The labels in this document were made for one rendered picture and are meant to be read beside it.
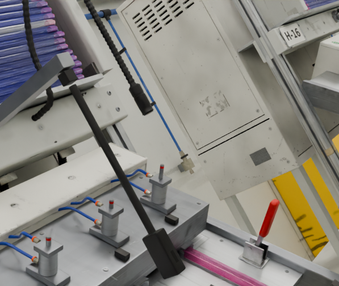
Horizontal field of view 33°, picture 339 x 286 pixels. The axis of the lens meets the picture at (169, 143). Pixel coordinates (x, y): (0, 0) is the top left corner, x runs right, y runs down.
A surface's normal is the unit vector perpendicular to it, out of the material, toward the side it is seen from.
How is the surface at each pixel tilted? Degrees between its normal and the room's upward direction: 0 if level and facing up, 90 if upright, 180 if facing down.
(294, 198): 90
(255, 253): 90
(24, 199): 43
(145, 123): 90
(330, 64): 90
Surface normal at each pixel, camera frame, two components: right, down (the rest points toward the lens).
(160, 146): 0.67, -0.38
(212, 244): 0.11, -0.90
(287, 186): -0.57, 0.29
